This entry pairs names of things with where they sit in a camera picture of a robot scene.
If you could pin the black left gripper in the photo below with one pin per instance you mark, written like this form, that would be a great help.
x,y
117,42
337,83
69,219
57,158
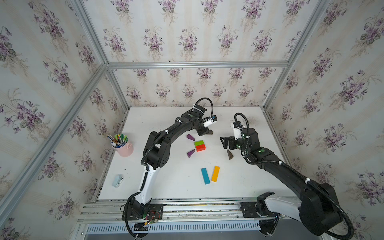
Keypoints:
x,y
205,130

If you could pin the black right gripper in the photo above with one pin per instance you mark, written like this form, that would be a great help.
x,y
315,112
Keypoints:
x,y
225,143

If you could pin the green rectangular block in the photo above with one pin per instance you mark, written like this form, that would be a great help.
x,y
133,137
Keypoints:
x,y
198,143

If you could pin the red rectangular block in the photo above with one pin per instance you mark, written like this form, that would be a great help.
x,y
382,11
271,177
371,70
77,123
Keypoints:
x,y
200,148

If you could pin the purple triangle block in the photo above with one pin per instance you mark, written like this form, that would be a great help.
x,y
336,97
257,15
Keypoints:
x,y
190,153
190,137

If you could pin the yellow long block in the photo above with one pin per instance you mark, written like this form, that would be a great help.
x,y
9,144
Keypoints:
x,y
215,174

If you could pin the teal long block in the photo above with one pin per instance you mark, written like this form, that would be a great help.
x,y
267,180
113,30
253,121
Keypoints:
x,y
205,176

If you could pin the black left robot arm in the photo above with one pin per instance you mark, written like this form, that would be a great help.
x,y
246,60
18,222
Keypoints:
x,y
157,153

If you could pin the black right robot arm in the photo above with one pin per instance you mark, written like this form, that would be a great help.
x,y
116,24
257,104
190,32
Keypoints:
x,y
315,205

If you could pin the pink pen cup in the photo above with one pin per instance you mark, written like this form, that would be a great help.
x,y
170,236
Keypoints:
x,y
124,151

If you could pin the colourful pens bundle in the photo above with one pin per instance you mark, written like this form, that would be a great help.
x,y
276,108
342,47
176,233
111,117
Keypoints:
x,y
118,141

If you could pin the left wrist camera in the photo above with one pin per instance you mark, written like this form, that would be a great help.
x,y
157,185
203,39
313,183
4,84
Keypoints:
x,y
209,121

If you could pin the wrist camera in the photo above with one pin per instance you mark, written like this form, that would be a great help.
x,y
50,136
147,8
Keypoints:
x,y
237,129
209,121

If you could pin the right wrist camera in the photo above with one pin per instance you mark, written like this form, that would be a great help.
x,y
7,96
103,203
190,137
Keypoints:
x,y
237,129

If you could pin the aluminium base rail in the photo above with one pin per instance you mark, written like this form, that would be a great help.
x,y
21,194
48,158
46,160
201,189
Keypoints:
x,y
175,216

